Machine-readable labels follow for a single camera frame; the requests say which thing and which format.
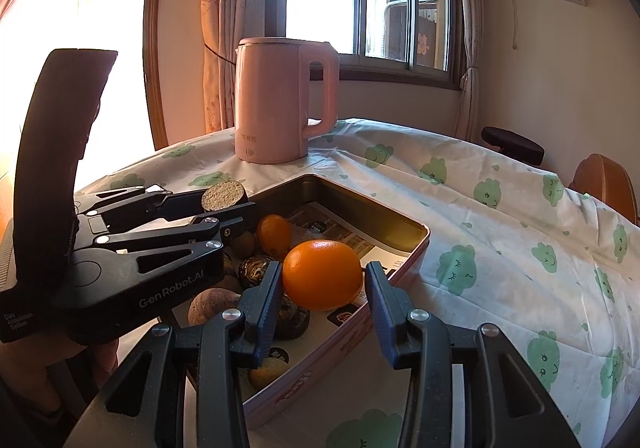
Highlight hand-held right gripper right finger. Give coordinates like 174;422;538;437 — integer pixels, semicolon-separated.
364;261;583;448

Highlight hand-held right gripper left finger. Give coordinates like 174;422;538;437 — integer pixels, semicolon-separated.
65;261;285;448

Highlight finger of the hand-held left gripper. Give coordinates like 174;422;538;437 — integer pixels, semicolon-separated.
94;202;259;280
75;184;207;229

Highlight small yellow-brown fruit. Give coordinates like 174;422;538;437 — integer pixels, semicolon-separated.
232;232;260;259
248;358;291;391

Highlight brown chocolate snack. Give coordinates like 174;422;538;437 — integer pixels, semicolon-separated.
274;295;311;341

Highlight orange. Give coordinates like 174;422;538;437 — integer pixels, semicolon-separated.
281;239;364;311
256;214;293;260

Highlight purple passion fruit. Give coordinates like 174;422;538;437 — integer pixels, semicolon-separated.
187;289;242;326

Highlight pink metal tin box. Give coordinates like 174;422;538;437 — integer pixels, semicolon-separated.
160;173;431;430

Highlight person's left hand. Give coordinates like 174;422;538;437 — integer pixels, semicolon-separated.
0;323;121;409

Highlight pink electric kettle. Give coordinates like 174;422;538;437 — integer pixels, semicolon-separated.
234;37;341;165

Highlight white green-print tablecloth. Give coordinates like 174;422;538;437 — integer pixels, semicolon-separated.
65;117;640;448

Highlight pink patterned curtain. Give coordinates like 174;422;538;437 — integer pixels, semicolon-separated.
200;0;281;134

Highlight black round stool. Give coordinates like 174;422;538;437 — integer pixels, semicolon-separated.
481;126;546;166

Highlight brown leather armchair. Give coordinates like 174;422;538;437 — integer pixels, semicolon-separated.
569;153;640;226

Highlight sliding glass window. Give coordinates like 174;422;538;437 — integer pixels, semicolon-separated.
265;0;463;89

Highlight beige narrow curtain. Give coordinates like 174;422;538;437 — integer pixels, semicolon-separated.
452;0;487;141

